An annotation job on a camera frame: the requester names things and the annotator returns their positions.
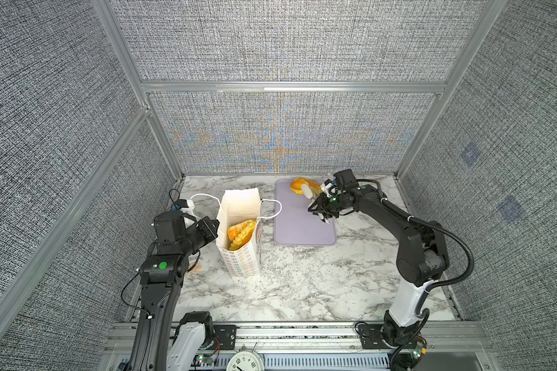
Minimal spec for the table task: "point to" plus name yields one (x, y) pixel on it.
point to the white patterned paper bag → (237, 205)
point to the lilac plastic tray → (295, 225)
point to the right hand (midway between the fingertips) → (310, 209)
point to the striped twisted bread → (240, 233)
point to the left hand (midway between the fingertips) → (219, 220)
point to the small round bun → (295, 185)
